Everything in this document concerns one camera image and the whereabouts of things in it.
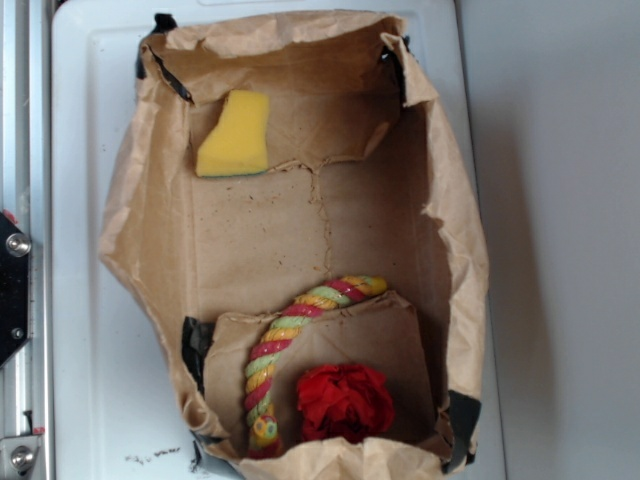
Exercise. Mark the silver corner bracket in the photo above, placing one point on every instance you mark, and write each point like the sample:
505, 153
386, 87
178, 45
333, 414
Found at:
20, 458

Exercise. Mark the red paper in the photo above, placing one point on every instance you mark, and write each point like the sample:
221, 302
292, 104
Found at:
347, 400

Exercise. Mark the aluminium frame rail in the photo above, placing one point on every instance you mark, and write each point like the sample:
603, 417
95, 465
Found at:
27, 379

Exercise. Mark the black mounting bracket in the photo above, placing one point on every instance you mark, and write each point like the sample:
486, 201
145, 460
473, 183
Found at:
14, 287

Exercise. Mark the red yellow green rope toy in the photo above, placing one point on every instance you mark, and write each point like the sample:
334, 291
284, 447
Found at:
264, 438

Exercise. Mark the brown paper bag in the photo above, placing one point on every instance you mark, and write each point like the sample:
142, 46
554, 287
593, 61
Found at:
356, 131

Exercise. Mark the yellow sponge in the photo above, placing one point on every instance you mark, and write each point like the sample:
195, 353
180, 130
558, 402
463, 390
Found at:
236, 146

